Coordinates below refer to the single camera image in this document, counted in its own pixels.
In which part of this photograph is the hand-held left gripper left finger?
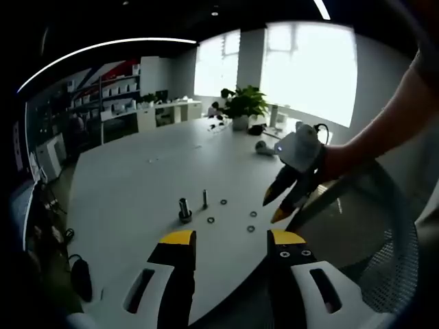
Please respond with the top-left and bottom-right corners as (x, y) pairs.
(67, 230), (198, 329)

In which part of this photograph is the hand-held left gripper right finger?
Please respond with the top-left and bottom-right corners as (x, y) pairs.
(266, 228), (395, 329)

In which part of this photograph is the thick metal threaded stud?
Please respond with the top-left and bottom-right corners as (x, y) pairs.
(178, 197), (192, 222)

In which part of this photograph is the white handheld controller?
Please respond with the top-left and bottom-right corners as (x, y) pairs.
(254, 141), (277, 157)

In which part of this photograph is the white desk stand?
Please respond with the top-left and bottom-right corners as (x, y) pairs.
(269, 104), (285, 133)

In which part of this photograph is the grey mesh chair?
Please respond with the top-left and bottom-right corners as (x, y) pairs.
(284, 160), (423, 313)

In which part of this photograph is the green potted plant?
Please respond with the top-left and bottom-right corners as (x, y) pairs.
(221, 85), (270, 131)

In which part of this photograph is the black oval object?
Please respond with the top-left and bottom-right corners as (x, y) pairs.
(70, 258), (93, 302)

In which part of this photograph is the white counter cabinet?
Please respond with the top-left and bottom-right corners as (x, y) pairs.
(137, 100), (203, 130)

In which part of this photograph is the short ceiling strip light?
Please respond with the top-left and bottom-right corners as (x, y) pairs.
(313, 0), (331, 20)

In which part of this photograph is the white floor cabinet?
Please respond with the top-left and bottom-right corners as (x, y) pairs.
(36, 133), (66, 182)

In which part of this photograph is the shelf with white bins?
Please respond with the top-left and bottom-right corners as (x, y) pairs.
(68, 73), (141, 121)

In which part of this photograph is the long ceiling strip light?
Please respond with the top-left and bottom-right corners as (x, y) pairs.
(16, 37), (197, 93)

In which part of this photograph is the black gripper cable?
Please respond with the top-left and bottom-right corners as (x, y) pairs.
(315, 123), (330, 147)

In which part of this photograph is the white upright post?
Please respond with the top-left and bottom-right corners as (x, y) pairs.
(99, 77), (106, 145)

